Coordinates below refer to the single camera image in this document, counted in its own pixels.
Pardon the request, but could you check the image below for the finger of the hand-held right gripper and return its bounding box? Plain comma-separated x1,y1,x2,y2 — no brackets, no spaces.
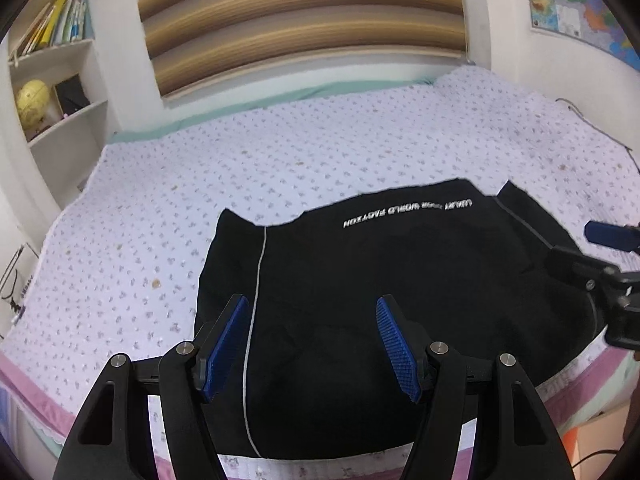
584,220,640,253
544,245,623,290

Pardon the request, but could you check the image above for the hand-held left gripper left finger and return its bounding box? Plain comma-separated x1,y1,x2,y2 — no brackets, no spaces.
52,294,249,480

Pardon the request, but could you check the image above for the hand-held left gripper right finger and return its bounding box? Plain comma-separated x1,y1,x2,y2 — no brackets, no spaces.
376,296,576,480

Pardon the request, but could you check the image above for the black hooded jacket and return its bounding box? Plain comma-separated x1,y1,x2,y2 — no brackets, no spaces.
194,177,608,461

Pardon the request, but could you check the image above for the white floral bedspread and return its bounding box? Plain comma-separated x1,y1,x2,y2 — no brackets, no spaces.
0,65,640,480

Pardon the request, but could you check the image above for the green bed sheet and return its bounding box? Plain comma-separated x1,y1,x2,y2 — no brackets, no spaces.
107,77,437,145

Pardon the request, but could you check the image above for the black box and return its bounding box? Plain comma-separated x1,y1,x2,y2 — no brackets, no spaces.
52,74,92,117

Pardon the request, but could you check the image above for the yellow globe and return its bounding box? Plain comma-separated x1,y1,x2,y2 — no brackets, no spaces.
15,80,53,133

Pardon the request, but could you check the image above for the white bookshelf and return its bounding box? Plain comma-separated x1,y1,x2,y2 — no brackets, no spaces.
0,0,117,206

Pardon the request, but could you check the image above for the brown striped window blind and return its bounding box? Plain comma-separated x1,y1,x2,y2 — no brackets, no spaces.
134,0,474,106

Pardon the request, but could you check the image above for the row of thin books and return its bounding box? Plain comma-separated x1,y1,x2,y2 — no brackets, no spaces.
19,0,90,57

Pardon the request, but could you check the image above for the thin black cable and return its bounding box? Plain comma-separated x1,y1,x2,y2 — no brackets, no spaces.
555,97,639,155

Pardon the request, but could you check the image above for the black floor cable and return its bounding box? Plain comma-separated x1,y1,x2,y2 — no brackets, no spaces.
572,449,622,472

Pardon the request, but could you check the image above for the black cord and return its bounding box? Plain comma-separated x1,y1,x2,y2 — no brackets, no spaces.
0,242,32,327

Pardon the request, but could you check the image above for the wall map poster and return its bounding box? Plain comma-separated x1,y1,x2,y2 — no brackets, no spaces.
520,0,640,73

